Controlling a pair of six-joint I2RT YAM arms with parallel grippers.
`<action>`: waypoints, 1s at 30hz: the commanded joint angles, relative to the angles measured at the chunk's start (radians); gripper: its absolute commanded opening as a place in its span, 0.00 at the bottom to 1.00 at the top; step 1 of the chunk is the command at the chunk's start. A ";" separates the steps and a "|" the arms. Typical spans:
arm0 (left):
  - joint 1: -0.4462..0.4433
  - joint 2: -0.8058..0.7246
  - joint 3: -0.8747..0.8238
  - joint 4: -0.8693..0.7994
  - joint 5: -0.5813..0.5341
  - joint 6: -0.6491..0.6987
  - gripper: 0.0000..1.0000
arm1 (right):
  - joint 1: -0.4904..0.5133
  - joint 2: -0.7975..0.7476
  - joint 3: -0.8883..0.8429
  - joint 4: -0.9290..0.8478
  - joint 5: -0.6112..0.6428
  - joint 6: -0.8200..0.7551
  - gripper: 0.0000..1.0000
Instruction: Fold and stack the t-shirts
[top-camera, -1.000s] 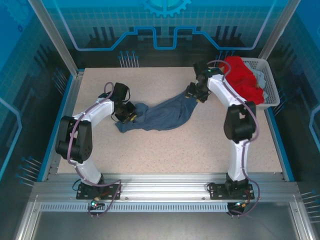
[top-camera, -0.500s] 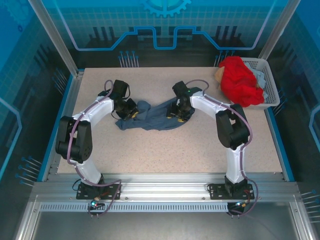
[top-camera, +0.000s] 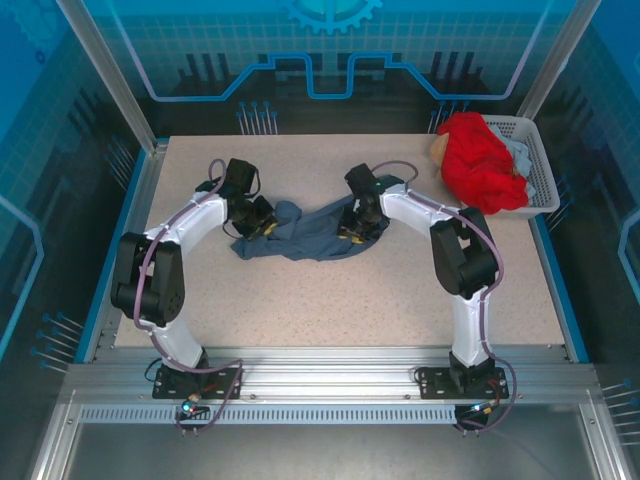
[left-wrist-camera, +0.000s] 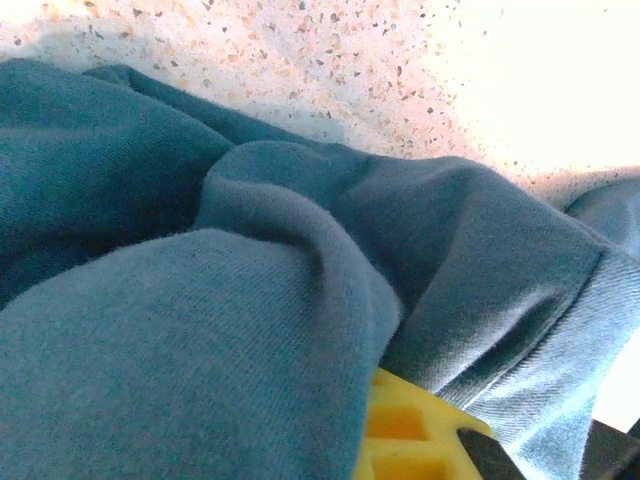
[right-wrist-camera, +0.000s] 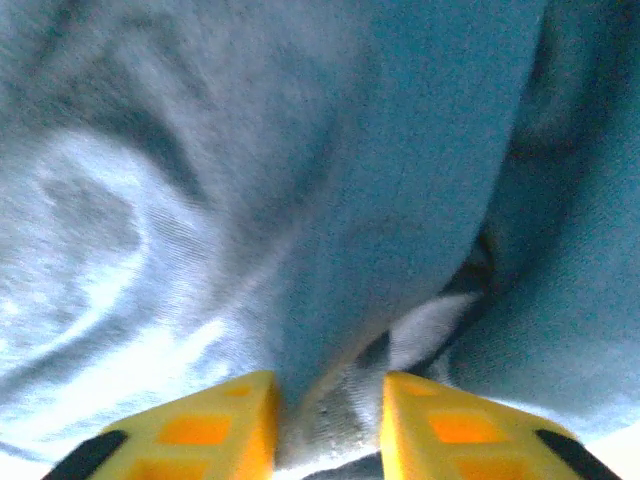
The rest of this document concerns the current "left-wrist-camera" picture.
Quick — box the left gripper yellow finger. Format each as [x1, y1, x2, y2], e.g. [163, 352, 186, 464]
[352, 367, 526, 480]

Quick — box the blue t-shirt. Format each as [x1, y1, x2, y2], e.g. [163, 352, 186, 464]
[0, 57, 640, 480]

